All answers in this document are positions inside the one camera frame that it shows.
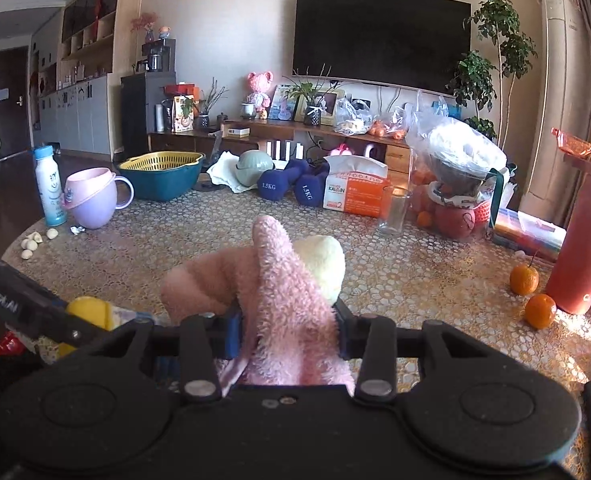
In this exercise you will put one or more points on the black wall television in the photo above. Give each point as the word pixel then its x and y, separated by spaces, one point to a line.
pixel 409 43

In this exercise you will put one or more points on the yellow blue spray can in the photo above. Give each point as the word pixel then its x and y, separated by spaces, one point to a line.
pixel 102 314

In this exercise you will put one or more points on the bagged steel pot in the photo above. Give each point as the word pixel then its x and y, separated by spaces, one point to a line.
pixel 457 155

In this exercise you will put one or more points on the framed photo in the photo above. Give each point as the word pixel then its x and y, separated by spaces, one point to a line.
pixel 327 103

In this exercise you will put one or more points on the orange tissue box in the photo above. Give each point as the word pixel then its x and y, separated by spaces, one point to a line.
pixel 355 185

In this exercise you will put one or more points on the green potted tree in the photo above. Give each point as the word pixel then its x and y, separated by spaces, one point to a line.
pixel 487 84

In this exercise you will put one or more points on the small potted plant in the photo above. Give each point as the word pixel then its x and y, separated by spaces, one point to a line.
pixel 308 86

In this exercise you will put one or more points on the blue dumbbell left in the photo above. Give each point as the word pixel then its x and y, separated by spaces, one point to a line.
pixel 273 184

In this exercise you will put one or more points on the wooden tv console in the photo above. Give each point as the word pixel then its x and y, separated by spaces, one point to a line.
pixel 285 140

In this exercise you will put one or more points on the dark grey fridge cabinet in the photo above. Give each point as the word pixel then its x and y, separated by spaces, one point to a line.
pixel 139 95

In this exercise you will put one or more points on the orange mandarin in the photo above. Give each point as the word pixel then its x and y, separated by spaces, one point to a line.
pixel 523 279
pixel 540 311

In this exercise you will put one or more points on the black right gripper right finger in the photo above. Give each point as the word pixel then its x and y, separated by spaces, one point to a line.
pixel 373 340

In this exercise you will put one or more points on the orange mandarin upper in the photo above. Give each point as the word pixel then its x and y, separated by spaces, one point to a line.
pixel 523 279

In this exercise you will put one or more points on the white cloth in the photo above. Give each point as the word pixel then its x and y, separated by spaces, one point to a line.
pixel 224 172

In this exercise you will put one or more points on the blue dumbbell right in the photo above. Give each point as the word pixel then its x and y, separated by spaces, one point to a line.
pixel 309 190

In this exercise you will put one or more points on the pink purple lidded mug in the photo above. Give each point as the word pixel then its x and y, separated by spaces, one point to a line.
pixel 90 196

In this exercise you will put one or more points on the stacked colourful books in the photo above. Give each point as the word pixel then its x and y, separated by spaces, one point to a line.
pixel 517 230

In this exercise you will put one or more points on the white floor air conditioner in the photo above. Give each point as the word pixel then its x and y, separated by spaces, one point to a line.
pixel 565 103

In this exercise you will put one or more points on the pink plush bear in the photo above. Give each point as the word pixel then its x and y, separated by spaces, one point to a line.
pixel 259 84

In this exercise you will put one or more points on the clear drinking glass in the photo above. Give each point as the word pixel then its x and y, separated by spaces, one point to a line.
pixel 393 210

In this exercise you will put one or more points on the red water bottle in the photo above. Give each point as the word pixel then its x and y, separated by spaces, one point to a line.
pixel 569 283

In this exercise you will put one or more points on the red apple bag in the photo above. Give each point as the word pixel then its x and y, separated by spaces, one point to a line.
pixel 434 208

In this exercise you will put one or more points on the grey green round bowl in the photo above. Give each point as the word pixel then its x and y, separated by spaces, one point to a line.
pixel 251 165

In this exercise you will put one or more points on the teal yellow colander basket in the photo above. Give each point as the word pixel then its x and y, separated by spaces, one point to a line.
pixel 162 176

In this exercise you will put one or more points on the garlic clove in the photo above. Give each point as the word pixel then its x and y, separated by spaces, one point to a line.
pixel 52 233

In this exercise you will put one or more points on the white yogurt bottle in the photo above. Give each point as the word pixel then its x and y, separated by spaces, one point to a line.
pixel 49 186

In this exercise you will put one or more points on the blue dumbbell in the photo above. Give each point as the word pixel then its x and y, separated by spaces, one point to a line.
pixel 273 184
pixel 309 190

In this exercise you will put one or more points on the orange mandarin lower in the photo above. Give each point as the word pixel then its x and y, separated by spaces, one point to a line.
pixel 540 311

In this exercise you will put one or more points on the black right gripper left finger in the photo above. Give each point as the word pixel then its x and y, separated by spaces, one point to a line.
pixel 203 338

